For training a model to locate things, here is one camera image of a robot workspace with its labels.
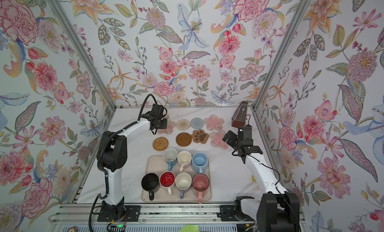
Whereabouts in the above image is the light blue mug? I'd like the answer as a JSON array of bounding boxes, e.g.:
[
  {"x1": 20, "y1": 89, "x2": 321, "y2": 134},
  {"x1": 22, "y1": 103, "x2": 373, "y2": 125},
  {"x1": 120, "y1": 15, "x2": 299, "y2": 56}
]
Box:
[{"x1": 191, "y1": 152, "x2": 209, "y2": 173}]

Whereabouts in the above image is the pink mug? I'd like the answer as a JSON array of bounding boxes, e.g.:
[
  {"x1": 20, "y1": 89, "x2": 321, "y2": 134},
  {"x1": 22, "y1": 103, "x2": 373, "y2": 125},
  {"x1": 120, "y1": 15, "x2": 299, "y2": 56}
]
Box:
[{"x1": 192, "y1": 173, "x2": 210, "y2": 204}]

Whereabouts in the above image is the black mug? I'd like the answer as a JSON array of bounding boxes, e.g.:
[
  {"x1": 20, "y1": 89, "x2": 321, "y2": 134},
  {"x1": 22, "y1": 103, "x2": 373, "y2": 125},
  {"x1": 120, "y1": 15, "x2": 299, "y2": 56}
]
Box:
[{"x1": 141, "y1": 173, "x2": 160, "y2": 201}]

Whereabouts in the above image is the white mug green outside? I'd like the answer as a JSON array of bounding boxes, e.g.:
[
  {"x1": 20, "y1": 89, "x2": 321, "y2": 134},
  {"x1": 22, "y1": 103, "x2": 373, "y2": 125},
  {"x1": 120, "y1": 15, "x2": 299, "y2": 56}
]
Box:
[{"x1": 164, "y1": 113, "x2": 171, "y2": 126}]

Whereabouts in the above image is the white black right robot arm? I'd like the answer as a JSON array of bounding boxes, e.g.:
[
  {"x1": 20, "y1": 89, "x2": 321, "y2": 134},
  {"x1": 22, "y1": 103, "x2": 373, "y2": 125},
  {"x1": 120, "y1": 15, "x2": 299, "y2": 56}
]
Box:
[{"x1": 223, "y1": 125, "x2": 302, "y2": 232}]

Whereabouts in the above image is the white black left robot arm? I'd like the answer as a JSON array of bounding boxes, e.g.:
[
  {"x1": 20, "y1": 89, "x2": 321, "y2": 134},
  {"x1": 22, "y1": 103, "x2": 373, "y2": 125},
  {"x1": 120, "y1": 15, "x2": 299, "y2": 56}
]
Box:
[{"x1": 97, "y1": 104, "x2": 168, "y2": 221}]

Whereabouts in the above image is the pink flower coaster left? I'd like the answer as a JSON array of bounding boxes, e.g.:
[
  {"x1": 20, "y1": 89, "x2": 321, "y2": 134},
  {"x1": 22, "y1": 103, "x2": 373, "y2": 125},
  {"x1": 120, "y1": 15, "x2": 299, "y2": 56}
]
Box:
[{"x1": 157, "y1": 121, "x2": 176, "y2": 134}]

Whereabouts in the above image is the pink flower coaster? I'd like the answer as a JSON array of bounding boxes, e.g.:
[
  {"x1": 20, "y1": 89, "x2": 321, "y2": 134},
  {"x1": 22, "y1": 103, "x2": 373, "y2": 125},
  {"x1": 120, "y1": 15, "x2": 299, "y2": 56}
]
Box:
[
  {"x1": 204, "y1": 114, "x2": 225, "y2": 131},
  {"x1": 210, "y1": 130, "x2": 229, "y2": 149},
  {"x1": 157, "y1": 121, "x2": 176, "y2": 134}
]

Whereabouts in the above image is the pink flower coaster front right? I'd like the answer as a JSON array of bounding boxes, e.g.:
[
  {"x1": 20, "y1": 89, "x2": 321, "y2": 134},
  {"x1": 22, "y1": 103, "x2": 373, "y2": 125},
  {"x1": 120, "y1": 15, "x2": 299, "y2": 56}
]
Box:
[{"x1": 210, "y1": 130, "x2": 229, "y2": 149}]

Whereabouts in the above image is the round rattan woven coaster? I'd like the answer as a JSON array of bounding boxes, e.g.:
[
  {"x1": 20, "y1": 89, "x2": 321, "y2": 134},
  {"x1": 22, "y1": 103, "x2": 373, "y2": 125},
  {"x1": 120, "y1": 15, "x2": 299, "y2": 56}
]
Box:
[{"x1": 153, "y1": 137, "x2": 169, "y2": 151}]

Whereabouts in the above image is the multicolour zigzag woven coaster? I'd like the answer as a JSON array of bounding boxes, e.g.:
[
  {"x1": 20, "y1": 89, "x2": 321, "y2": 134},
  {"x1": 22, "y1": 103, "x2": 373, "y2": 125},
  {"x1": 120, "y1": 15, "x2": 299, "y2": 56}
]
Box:
[{"x1": 176, "y1": 119, "x2": 191, "y2": 131}]

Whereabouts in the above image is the pink flower coaster back right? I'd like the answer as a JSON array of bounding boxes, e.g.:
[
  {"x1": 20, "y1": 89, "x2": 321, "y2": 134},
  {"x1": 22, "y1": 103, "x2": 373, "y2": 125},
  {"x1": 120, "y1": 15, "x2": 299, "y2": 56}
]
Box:
[{"x1": 204, "y1": 114, "x2": 225, "y2": 131}]

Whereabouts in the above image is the round brown wooden coaster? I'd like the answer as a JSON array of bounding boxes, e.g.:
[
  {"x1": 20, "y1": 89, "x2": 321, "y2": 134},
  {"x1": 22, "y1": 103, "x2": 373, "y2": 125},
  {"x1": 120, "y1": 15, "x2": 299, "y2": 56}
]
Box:
[{"x1": 176, "y1": 132, "x2": 192, "y2": 147}]

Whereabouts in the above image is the light blue woven coaster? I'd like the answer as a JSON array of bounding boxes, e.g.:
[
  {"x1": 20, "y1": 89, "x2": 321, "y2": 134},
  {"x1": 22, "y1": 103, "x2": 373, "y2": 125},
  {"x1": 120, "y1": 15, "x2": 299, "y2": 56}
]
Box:
[{"x1": 190, "y1": 117, "x2": 205, "y2": 130}]

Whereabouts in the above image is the cork paw print coaster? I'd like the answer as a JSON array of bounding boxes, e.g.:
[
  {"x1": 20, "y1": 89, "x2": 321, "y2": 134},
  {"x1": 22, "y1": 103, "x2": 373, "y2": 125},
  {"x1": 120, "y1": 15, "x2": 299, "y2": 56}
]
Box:
[{"x1": 191, "y1": 129, "x2": 210, "y2": 144}]

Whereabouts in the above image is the red-brown wooden metronome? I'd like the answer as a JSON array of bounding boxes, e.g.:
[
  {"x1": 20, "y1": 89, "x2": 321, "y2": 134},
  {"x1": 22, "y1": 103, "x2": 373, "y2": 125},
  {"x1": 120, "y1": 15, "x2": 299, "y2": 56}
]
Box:
[{"x1": 232, "y1": 101, "x2": 248, "y2": 128}]

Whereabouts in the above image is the cream white mug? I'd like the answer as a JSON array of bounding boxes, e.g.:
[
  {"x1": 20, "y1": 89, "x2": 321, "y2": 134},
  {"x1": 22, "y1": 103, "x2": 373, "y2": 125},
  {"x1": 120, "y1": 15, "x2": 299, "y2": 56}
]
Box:
[{"x1": 177, "y1": 151, "x2": 192, "y2": 172}]

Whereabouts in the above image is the beige serving tray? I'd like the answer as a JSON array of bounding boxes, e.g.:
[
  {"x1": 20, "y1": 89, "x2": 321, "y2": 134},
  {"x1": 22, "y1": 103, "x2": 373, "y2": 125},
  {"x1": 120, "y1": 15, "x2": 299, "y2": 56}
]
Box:
[{"x1": 141, "y1": 155, "x2": 212, "y2": 204}]

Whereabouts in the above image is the red inside white mug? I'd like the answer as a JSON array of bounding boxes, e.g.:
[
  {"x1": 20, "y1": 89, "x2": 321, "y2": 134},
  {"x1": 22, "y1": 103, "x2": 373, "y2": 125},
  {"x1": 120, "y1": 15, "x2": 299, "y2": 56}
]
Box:
[{"x1": 160, "y1": 171, "x2": 176, "y2": 196}]

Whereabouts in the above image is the white mug purple handle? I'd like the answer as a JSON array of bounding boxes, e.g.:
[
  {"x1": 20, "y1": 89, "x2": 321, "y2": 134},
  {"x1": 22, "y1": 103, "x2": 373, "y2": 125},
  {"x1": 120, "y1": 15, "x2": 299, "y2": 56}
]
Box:
[{"x1": 175, "y1": 172, "x2": 192, "y2": 200}]

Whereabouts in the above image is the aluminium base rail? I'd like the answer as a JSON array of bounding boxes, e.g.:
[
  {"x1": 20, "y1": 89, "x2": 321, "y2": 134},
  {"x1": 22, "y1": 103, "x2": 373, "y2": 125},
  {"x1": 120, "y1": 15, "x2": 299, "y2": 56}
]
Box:
[{"x1": 49, "y1": 202, "x2": 307, "y2": 225}]

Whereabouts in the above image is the green object below rail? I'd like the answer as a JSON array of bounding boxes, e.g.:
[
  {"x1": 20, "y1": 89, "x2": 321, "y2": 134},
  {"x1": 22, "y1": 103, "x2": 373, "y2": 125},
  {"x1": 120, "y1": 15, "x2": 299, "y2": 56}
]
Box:
[{"x1": 180, "y1": 225, "x2": 200, "y2": 232}]

